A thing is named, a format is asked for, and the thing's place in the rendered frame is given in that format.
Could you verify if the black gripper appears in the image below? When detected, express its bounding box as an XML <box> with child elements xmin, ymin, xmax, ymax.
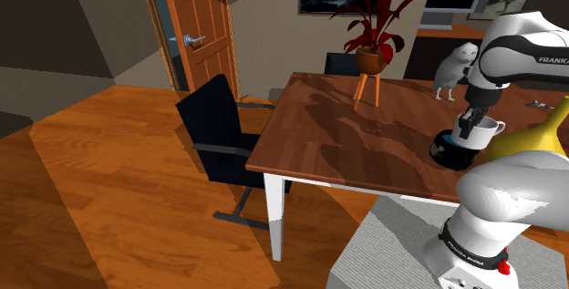
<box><xmin>458</xmin><ymin>105</ymin><xmax>491</xmax><ymax>140</ymax></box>

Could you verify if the black bowl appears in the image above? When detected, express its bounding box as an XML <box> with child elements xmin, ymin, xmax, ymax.
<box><xmin>429</xmin><ymin>129</ymin><xmax>481</xmax><ymax>171</ymax></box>

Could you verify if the grey owl figure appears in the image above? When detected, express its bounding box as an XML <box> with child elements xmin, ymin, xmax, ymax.
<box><xmin>432</xmin><ymin>42</ymin><xmax>480</xmax><ymax>102</ymax></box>

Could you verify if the red plant in brown pot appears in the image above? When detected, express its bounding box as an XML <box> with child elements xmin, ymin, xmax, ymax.
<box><xmin>318</xmin><ymin>0</ymin><xmax>446</xmax><ymax>111</ymax></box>

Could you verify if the yellow vase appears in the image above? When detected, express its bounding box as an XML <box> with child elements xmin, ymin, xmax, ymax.
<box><xmin>484</xmin><ymin>96</ymin><xmax>569</xmax><ymax>163</ymax></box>

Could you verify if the small blue object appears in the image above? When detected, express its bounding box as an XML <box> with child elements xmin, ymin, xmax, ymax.
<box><xmin>524</xmin><ymin>100</ymin><xmax>557</xmax><ymax>110</ymax></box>

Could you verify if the black office chair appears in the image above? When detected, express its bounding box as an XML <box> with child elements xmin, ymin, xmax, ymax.
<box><xmin>175</xmin><ymin>73</ymin><xmax>295</xmax><ymax>232</ymax></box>

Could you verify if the grey robot stand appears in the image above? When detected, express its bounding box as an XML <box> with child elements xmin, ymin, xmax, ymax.
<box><xmin>326</xmin><ymin>195</ymin><xmax>569</xmax><ymax>289</ymax></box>

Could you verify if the white cup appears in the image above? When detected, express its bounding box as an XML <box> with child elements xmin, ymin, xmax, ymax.
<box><xmin>450</xmin><ymin>116</ymin><xmax>507</xmax><ymax>150</ymax></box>

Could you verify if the wooden door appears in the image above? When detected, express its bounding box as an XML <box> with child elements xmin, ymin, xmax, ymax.
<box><xmin>136</xmin><ymin>0</ymin><xmax>242</xmax><ymax>101</ymax></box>

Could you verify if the dark cabinet with wooden top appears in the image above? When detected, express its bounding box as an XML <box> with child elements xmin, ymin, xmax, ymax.
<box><xmin>401</xmin><ymin>25</ymin><xmax>488</xmax><ymax>83</ymax></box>

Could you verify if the wooden table with white legs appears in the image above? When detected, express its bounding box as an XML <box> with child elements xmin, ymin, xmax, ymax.
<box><xmin>244</xmin><ymin>71</ymin><xmax>569</xmax><ymax>263</ymax></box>

